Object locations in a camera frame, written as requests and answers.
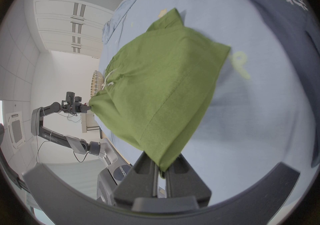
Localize dark blue T-shirt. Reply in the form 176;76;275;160
211;0;320;167

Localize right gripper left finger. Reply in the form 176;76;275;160
113;151;160;206

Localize round woven basket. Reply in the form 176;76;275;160
90;69;104;97

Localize white ceiling air vent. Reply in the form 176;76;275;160
5;111;27;150

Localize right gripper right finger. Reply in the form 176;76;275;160
164;154;212;207

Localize black cable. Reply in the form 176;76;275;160
72;151;88;163

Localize green shorts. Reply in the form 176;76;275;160
89;8;231;179

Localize white small table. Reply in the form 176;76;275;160
80;113;100;133

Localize bed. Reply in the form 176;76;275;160
99;0;320;209

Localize white wardrobe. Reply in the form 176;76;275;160
34;0;115;57

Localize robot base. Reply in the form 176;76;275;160
96;163;134;207

